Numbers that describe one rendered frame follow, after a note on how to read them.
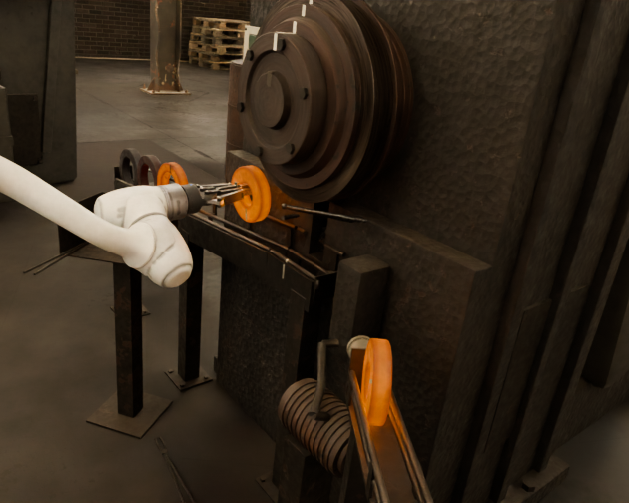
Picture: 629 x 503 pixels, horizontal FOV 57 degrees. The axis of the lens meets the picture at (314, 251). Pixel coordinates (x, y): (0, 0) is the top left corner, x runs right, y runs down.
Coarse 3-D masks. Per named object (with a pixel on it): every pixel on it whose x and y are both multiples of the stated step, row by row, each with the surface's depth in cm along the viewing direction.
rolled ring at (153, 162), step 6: (144, 156) 210; (150, 156) 209; (138, 162) 216; (144, 162) 211; (150, 162) 207; (156, 162) 207; (138, 168) 216; (144, 168) 216; (150, 168) 208; (156, 168) 206; (138, 174) 217; (144, 174) 217; (156, 174) 205; (138, 180) 218; (144, 180) 218; (156, 180) 206
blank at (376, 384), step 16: (368, 352) 105; (384, 352) 99; (368, 368) 107; (384, 368) 97; (368, 384) 107; (384, 384) 96; (368, 400) 99; (384, 400) 96; (368, 416) 98; (384, 416) 98
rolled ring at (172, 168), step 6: (174, 162) 198; (162, 168) 200; (168, 168) 196; (174, 168) 194; (180, 168) 195; (162, 174) 201; (168, 174) 202; (174, 174) 194; (180, 174) 193; (162, 180) 203; (168, 180) 204; (180, 180) 192; (186, 180) 194
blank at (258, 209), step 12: (240, 168) 155; (252, 168) 152; (240, 180) 156; (252, 180) 151; (264, 180) 151; (252, 192) 153; (264, 192) 150; (240, 204) 159; (252, 204) 154; (264, 204) 151; (240, 216) 160; (252, 216) 155; (264, 216) 154
